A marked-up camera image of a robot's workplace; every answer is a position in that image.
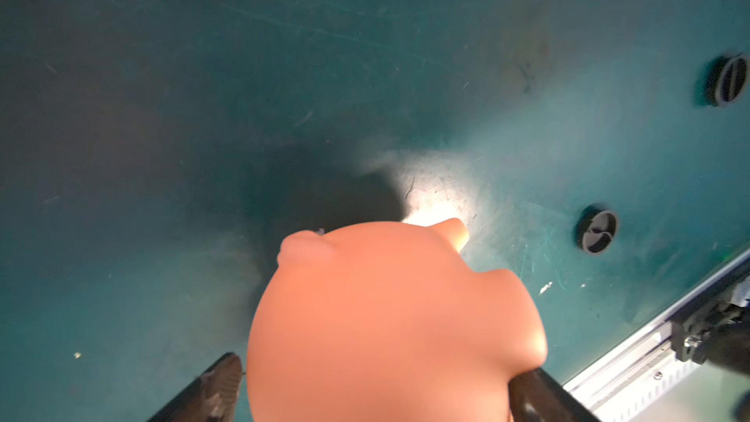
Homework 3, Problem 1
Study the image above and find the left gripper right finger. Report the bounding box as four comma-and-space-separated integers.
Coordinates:
509, 368, 600, 422

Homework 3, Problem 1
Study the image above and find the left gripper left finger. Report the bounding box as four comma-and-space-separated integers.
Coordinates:
148, 353, 243, 422

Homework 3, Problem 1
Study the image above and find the tan piggy bank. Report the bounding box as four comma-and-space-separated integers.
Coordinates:
246, 218, 548, 421

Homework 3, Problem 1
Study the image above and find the middle black round plug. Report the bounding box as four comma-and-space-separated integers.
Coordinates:
575, 204, 619, 256

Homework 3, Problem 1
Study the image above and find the black round plug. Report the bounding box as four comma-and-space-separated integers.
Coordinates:
705, 53, 749, 107
575, 204, 619, 256

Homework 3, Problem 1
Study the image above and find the right black round plug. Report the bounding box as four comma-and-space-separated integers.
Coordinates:
705, 53, 749, 107

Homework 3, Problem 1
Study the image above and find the aluminium front rail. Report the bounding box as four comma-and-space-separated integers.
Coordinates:
564, 250, 749, 421

